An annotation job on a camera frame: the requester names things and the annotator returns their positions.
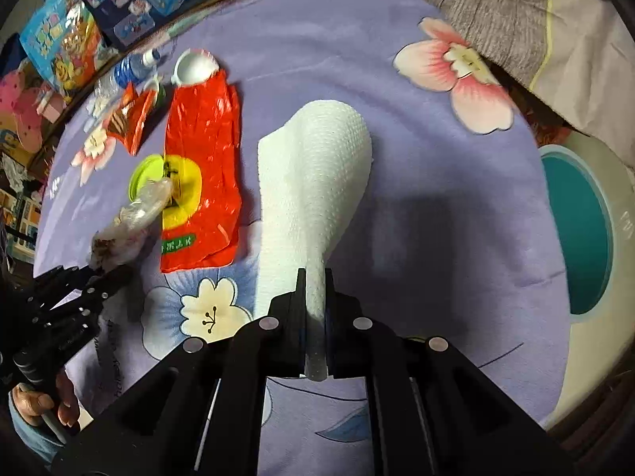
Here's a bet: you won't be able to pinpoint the yellow green plastic lid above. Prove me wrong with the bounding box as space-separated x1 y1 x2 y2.
128 155 167 202

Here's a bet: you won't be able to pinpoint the red plastic bag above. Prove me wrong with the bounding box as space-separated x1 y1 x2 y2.
160 70 244 273

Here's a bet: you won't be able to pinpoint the grey purple printed cloth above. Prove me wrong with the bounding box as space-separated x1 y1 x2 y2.
372 0 635 142

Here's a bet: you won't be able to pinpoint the purple floral tablecloth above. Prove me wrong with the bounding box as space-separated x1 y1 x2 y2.
32 0 569 476

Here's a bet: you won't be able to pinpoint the white paper towel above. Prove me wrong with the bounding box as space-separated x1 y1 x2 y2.
253 100 374 382

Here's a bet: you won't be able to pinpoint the person's left forearm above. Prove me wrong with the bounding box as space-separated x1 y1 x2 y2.
7 407 65 467

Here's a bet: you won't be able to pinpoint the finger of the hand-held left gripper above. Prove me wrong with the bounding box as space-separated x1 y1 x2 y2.
48 264 136 329
36 265 101 299

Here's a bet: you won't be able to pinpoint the dark blue toy box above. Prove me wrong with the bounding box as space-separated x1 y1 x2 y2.
60 0 236 50

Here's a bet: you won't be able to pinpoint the light blue cartoon toy box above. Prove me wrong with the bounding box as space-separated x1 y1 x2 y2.
20 0 120 92

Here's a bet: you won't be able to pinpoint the orange snack wrapper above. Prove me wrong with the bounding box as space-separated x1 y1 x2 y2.
106 83 158 155

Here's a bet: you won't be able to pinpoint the white green pill bottle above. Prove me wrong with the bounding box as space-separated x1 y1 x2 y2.
144 79 167 109

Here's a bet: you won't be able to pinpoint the clear plastic wrapper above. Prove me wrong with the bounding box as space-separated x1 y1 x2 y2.
88 177 175 271

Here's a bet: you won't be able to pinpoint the clear plastic water bottle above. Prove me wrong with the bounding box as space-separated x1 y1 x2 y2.
94 50 162 105

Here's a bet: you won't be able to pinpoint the teal grey trash bin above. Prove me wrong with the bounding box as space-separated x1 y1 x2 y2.
538 129 635 427

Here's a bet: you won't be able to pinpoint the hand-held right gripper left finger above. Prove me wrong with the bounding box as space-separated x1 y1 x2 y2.
52 268 308 476

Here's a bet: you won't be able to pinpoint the pink butterfly wings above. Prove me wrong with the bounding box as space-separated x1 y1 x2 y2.
0 70 65 152

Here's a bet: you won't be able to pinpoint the pink gift box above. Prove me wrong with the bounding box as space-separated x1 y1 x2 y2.
36 92 67 121

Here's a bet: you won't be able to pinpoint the person's left hand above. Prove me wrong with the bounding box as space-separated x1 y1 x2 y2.
9 371 83 432

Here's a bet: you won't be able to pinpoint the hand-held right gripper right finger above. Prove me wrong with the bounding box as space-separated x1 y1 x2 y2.
323 268 576 476

